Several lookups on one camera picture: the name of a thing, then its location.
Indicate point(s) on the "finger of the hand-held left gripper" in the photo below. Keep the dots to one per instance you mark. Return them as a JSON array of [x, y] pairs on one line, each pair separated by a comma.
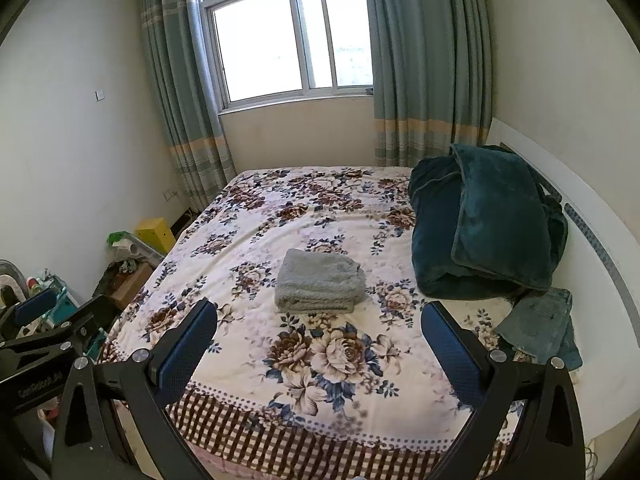
[[95, 312], [35, 305]]

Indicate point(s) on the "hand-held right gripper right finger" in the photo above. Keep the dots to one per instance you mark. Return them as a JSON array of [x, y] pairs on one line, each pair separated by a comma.
[[450, 355]]

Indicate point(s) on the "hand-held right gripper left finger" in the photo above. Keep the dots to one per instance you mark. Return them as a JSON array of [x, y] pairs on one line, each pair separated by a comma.
[[190, 342]]

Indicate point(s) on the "grey fluffy towel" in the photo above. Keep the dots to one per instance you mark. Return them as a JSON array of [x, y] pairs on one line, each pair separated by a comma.
[[315, 280]]

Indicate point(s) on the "dark cloth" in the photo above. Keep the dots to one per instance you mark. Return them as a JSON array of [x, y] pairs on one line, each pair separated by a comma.
[[103, 282]]

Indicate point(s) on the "brown cardboard box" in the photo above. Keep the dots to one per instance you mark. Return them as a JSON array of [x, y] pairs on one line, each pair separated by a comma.
[[131, 285]]

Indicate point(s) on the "green and white bag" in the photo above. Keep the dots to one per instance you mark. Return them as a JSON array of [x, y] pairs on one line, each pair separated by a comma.
[[120, 240]]

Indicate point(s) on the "blue jeans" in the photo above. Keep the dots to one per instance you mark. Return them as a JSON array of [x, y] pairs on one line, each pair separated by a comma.
[[540, 325]]

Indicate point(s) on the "yellow box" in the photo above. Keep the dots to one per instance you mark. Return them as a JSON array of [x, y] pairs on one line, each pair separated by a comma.
[[155, 235]]

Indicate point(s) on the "floral printed blanket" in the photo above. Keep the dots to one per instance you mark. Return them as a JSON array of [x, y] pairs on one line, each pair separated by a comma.
[[300, 360]]

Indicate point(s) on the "teal plush blanket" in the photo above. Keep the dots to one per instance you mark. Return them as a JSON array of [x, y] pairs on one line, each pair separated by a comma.
[[490, 220]]

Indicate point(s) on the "white bed headboard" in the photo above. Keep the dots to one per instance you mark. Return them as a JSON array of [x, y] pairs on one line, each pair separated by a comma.
[[590, 200]]

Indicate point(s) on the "teal striped curtain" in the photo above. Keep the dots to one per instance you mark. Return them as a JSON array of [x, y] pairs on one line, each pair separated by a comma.
[[425, 85], [175, 110]]

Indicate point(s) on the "white framed window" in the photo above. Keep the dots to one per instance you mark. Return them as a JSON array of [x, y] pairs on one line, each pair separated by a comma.
[[260, 50]]

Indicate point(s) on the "white wall socket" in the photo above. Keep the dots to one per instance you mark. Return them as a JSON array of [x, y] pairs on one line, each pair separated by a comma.
[[170, 193]]

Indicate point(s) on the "white light switch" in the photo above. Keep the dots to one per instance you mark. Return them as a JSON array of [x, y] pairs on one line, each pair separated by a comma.
[[100, 94]]

